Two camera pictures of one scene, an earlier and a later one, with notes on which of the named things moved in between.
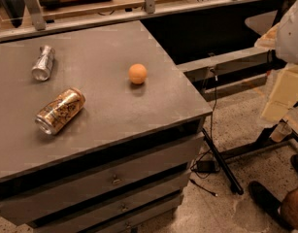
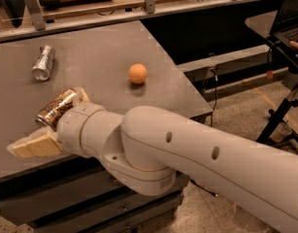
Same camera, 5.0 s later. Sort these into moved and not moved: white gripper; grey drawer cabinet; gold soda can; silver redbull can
Moved: white gripper
Not moved: gold soda can; silver redbull can; grey drawer cabinet
